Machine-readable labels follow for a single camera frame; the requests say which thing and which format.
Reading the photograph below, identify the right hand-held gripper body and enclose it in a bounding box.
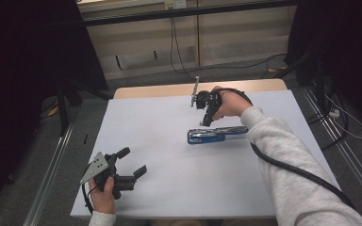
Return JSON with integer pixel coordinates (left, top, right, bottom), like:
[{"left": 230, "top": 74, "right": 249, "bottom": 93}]
[{"left": 189, "top": 75, "right": 223, "bottom": 111}]

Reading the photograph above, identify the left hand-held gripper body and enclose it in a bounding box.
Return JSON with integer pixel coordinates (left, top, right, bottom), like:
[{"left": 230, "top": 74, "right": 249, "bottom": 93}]
[{"left": 79, "top": 152, "right": 137, "bottom": 201}]

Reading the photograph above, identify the blue stapler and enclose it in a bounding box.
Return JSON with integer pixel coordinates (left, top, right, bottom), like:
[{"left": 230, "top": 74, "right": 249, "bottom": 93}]
[{"left": 187, "top": 125, "right": 250, "bottom": 146}]

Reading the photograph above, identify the person's right hand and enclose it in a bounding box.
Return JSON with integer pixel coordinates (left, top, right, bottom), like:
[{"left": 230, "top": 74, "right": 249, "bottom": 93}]
[{"left": 211, "top": 86, "right": 254, "bottom": 121}]

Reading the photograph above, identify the person's left hand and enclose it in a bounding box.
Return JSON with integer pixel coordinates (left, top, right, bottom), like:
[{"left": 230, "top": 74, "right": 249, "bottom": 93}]
[{"left": 88, "top": 176, "right": 118, "bottom": 216}]

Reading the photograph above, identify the white table mat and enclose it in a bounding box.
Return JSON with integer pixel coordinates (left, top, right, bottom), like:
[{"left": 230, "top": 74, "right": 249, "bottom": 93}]
[{"left": 69, "top": 89, "right": 342, "bottom": 220}]

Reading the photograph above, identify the wooden table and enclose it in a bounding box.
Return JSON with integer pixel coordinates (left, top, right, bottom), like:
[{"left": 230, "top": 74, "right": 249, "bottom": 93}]
[{"left": 112, "top": 78, "right": 288, "bottom": 100}]

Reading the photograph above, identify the black stand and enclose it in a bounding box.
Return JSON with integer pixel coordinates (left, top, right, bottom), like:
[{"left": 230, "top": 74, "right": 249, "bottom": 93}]
[{"left": 56, "top": 78, "right": 114, "bottom": 137}]

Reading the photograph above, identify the black horizontal bar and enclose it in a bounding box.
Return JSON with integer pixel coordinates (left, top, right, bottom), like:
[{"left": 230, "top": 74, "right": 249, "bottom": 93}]
[{"left": 81, "top": 0, "right": 298, "bottom": 28}]

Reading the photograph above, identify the black curtain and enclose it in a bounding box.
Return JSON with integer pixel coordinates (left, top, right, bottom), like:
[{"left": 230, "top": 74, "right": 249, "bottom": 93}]
[
  {"left": 0, "top": 0, "right": 109, "bottom": 220},
  {"left": 286, "top": 0, "right": 362, "bottom": 135}
]

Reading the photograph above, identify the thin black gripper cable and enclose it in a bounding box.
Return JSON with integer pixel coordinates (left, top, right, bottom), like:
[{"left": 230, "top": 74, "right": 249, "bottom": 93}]
[{"left": 80, "top": 183, "right": 95, "bottom": 216}]

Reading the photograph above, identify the metal floor rail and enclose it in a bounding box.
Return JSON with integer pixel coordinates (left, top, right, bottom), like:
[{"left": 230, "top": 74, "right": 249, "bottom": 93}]
[
  {"left": 23, "top": 123, "right": 75, "bottom": 226},
  {"left": 301, "top": 87, "right": 362, "bottom": 206}
]

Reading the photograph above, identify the black floor cable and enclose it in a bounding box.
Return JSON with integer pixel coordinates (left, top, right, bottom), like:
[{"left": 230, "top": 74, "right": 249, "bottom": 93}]
[{"left": 185, "top": 52, "right": 288, "bottom": 80}]

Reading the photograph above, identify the black hanging cable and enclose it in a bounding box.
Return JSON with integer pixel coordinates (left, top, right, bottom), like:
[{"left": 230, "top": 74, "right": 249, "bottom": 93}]
[{"left": 169, "top": 16, "right": 199, "bottom": 81}]

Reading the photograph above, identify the white wall outlet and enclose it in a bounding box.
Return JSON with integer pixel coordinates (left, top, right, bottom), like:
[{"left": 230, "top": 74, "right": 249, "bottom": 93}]
[{"left": 164, "top": 0, "right": 187, "bottom": 10}]

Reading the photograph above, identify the thick black gripper cable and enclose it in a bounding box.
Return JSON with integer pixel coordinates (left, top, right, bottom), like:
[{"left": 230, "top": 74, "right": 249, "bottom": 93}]
[{"left": 213, "top": 87, "right": 356, "bottom": 211}]

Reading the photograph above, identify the white floor cable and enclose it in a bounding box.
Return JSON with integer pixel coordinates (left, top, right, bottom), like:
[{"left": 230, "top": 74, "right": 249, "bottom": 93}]
[{"left": 323, "top": 93, "right": 362, "bottom": 140}]

